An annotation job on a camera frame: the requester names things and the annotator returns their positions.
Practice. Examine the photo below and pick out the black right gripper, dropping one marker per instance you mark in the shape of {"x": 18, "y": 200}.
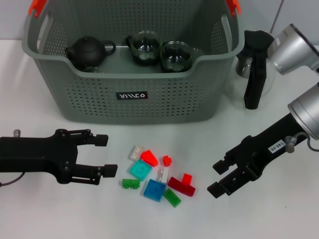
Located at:
{"x": 264, "y": 149}

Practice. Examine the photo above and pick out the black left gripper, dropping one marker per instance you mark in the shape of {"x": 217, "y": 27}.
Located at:
{"x": 37, "y": 154}

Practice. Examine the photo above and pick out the red small square block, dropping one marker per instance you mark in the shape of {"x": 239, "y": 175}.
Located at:
{"x": 187, "y": 179}

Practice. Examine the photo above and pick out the glass teapot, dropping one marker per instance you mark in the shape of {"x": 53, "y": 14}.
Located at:
{"x": 175, "y": 68}
{"x": 145, "y": 49}

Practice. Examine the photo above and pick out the translucent white pink block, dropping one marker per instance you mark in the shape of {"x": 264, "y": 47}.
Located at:
{"x": 135, "y": 152}

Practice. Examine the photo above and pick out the green car shaped block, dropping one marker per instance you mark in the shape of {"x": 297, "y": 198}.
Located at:
{"x": 129, "y": 184}

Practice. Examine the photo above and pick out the teal square block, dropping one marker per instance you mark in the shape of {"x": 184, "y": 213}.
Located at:
{"x": 140, "y": 170}

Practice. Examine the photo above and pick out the orange red sloped block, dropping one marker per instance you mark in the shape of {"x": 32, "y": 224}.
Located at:
{"x": 149, "y": 158}

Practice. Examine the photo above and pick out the dark red long block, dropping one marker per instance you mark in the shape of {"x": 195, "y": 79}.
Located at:
{"x": 179, "y": 188}

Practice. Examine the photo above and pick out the grey perforated plastic storage basket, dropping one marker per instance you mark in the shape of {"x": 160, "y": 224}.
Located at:
{"x": 132, "y": 107}

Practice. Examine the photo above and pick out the green rectangular block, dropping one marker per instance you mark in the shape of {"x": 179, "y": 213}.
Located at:
{"x": 172, "y": 198}

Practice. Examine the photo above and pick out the tiny red stud block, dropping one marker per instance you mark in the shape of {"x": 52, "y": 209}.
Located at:
{"x": 167, "y": 161}

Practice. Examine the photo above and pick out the white small block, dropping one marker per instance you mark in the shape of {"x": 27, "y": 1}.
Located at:
{"x": 163, "y": 175}

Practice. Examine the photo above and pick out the blue square block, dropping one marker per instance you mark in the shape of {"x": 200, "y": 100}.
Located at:
{"x": 154, "y": 190}

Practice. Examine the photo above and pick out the black ceramic teapot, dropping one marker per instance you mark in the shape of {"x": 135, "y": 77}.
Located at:
{"x": 87, "y": 52}

